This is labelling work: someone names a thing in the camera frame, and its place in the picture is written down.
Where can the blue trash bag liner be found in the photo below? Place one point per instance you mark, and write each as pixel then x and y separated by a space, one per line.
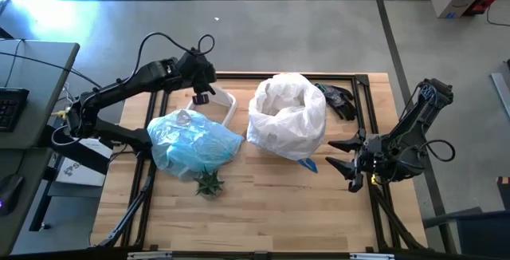
pixel 191 144

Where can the dark office chair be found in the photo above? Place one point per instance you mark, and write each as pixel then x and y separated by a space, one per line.
pixel 486 232

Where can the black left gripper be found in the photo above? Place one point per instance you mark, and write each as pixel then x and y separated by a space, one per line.
pixel 197 72

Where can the black aluminium table frame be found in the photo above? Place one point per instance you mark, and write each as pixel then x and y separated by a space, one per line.
pixel 374 212

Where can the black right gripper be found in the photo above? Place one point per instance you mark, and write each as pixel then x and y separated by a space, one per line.
pixel 378 158

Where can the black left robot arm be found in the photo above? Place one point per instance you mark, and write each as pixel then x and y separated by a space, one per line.
pixel 119 88

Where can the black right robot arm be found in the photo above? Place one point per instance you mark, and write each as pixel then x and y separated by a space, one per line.
pixel 422 116

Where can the white swing bin lid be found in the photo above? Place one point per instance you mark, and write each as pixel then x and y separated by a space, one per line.
pixel 217 97

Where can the white printed box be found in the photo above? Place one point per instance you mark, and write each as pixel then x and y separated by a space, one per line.
pixel 79 172

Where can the grey metal bar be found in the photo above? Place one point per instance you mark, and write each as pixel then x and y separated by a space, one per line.
pixel 503 92

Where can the black keyboard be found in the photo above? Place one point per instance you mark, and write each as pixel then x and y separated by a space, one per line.
pixel 12 110

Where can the grey desk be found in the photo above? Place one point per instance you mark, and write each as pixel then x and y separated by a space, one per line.
pixel 40 72

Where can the large white plastic bag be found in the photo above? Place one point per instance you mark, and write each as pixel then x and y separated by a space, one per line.
pixel 287 124

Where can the black glove with green cuff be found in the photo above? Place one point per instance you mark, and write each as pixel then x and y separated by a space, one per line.
pixel 338 100

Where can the succulent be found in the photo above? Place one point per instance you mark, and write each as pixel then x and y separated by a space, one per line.
pixel 208 184

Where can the yellow plug adapter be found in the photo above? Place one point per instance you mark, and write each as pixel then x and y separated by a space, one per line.
pixel 60 113

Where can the black computer mouse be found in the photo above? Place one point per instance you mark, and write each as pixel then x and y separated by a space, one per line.
pixel 10 194

